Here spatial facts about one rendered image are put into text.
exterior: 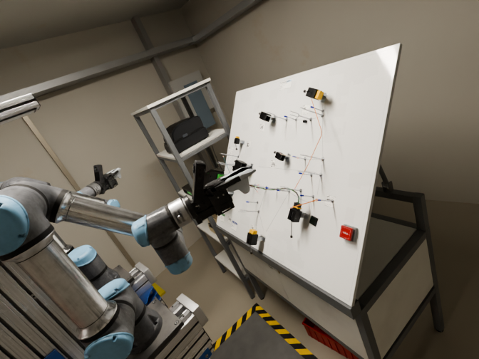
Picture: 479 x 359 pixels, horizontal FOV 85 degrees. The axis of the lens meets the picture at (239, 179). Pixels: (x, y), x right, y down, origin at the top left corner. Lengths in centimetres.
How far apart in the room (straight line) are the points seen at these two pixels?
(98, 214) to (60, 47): 265
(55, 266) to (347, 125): 112
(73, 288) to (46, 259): 10
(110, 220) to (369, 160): 94
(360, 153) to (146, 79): 282
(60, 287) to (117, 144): 256
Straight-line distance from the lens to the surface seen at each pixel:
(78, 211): 86
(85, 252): 144
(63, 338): 119
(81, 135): 318
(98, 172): 173
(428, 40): 260
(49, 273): 79
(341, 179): 120
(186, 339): 116
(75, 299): 82
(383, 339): 156
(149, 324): 106
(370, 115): 119
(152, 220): 72
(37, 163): 312
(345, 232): 114
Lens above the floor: 184
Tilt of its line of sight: 22 degrees down
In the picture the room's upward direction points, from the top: 24 degrees counter-clockwise
